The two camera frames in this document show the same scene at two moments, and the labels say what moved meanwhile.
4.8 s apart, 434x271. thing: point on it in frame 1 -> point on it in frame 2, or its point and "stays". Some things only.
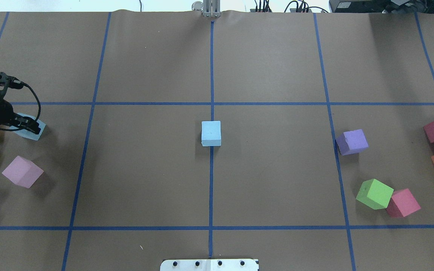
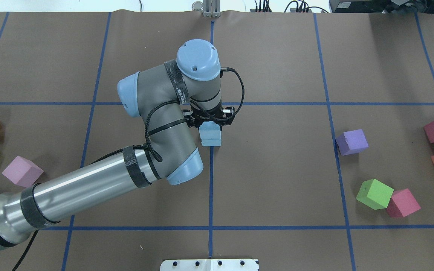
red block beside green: (403, 203) stays
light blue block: (211, 131) stays
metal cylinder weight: (197, 6) stays
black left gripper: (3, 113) -> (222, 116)
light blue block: (26, 133) -> (210, 133)
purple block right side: (352, 142) stays
